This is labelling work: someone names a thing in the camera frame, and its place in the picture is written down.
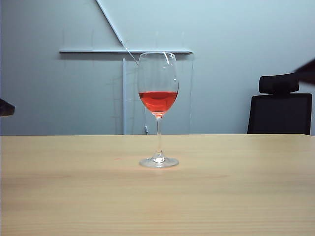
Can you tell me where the black office chair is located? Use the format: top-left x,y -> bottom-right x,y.
247,72 -> 313,136

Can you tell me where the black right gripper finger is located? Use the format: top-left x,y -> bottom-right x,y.
293,58 -> 315,86

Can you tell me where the clear goblet with red liquid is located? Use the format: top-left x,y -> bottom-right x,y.
137,52 -> 180,169

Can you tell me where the white diagonal wall strip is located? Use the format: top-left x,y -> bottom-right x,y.
95,0 -> 124,46

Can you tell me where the white horizontal wall strip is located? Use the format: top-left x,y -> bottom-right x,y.
59,48 -> 194,55

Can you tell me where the thin white hanging cable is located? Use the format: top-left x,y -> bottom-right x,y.
122,41 -> 149,135

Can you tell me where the white vertical wall strip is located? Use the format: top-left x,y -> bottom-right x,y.
122,58 -> 127,135

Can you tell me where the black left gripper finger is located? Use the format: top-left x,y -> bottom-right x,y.
0,98 -> 16,117

